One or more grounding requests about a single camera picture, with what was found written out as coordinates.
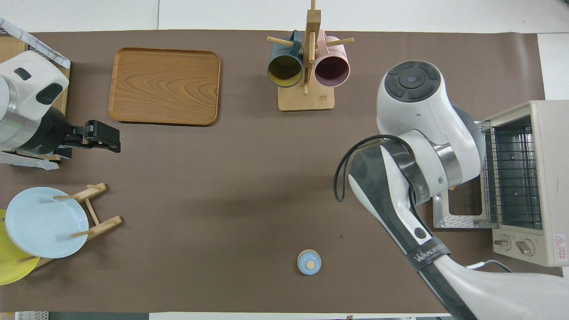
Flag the beige toaster oven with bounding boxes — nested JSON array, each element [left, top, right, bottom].
[[433, 100, 569, 267]]

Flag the small blue bowl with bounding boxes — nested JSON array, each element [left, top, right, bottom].
[[297, 249, 322, 276]]

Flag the dark blue mug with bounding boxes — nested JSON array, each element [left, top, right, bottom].
[[267, 30, 304, 88]]

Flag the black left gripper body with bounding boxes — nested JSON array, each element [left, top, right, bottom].
[[56, 121, 96, 158]]

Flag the pink mug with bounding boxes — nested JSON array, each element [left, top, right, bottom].
[[313, 29, 351, 88]]

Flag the wooden mug rack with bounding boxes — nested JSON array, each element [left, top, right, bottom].
[[267, 0, 355, 112]]

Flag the light blue plate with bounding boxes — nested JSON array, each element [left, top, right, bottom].
[[5, 187, 89, 259]]

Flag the white fabric strip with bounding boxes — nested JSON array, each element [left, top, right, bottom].
[[0, 151, 59, 171]]

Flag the white checked cloth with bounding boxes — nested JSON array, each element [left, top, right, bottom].
[[0, 18, 71, 69]]

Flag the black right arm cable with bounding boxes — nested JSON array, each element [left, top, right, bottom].
[[334, 135, 416, 203]]

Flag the yellow plate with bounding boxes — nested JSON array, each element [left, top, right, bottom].
[[0, 209, 40, 286]]

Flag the brown table mat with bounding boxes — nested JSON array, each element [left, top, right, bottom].
[[0, 29, 567, 314]]

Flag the brown wooden tray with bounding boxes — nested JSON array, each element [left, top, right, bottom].
[[108, 48, 221, 126]]

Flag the white oven power cable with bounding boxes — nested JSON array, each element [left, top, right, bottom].
[[466, 260, 514, 273]]

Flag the wooden plate rack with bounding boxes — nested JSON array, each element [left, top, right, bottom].
[[18, 183, 123, 269]]

